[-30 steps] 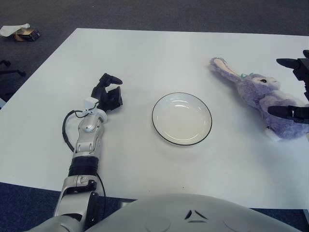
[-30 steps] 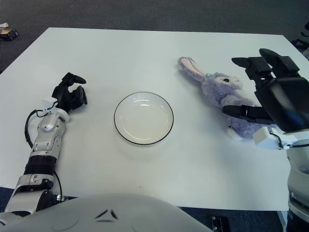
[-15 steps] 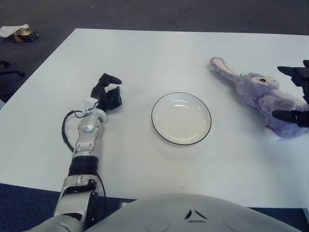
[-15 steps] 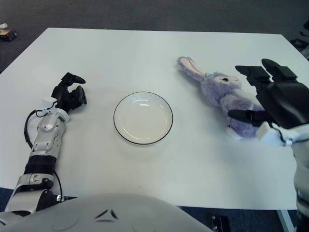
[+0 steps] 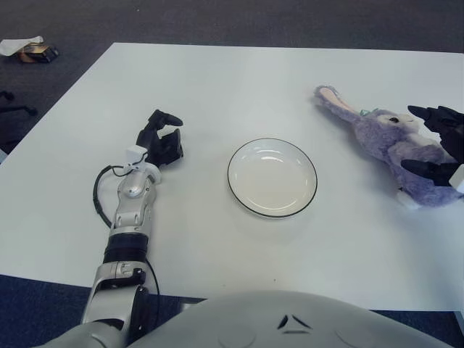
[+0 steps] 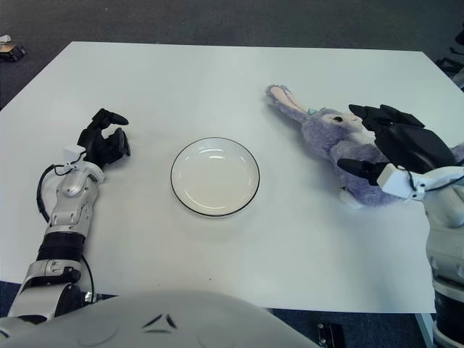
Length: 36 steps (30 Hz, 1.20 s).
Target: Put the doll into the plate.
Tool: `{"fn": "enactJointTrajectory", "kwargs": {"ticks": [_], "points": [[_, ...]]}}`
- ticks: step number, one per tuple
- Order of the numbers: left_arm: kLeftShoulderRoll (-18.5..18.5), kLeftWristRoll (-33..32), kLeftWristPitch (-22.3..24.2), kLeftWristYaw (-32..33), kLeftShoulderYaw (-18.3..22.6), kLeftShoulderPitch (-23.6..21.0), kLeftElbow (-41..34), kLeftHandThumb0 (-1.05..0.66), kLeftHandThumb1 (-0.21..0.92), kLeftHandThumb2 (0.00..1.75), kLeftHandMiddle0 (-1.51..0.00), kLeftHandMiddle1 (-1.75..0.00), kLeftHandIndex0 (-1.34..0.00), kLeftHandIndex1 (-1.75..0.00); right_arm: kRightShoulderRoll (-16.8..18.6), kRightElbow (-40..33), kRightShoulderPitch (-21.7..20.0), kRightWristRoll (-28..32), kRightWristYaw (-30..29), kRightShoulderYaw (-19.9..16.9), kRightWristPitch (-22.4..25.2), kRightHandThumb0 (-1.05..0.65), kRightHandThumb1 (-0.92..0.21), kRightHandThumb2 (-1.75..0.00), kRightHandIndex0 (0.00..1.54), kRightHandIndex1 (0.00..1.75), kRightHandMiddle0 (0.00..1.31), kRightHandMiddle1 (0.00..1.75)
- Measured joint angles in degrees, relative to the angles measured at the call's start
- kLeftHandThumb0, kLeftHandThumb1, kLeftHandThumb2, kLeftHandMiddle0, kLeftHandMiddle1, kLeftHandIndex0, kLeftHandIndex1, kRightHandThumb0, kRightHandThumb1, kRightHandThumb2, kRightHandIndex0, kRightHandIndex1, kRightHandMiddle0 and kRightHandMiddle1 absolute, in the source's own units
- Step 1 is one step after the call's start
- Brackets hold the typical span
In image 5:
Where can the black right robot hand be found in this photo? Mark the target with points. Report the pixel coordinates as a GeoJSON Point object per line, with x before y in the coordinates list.
{"type": "Point", "coordinates": [451, 134]}

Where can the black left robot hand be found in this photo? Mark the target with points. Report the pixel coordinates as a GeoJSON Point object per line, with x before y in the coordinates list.
{"type": "Point", "coordinates": [154, 143]}

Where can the purple plush bunny doll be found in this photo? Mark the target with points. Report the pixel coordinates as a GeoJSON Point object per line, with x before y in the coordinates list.
{"type": "Point", "coordinates": [380, 134]}

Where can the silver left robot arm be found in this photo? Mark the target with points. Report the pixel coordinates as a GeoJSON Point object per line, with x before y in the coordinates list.
{"type": "Point", "coordinates": [130, 210]}

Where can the white plate with black rim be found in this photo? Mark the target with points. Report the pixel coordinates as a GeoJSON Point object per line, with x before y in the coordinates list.
{"type": "Point", "coordinates": [272, 177]}

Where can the white box on left wrist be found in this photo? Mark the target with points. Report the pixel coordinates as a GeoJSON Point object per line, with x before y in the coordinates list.
{"type": "Point", "coordinates": [136, 154]}

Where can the white box on wrist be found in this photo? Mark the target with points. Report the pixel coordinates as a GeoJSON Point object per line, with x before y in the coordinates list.
{"type": "Point", "coordinates": [457, 180]}
{"type": "Point", "coordinates": [136, 154]}

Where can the white box on right wrist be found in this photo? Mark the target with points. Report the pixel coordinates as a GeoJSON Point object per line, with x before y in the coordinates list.
{"type": "Point", "coordinates": [457, 180]}

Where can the black office chair base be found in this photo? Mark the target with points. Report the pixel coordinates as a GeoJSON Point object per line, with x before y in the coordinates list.
{"type": "Point", "coordinates": [14, 107]}

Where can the white cloth on floor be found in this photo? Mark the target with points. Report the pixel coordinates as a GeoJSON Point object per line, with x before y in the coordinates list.
{"type": "Point", "coordinates": [14, 45]}

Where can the grey robot torso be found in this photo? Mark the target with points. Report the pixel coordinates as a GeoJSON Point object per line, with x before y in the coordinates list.
{"type": "Point", "coordinates": [290, 326]}

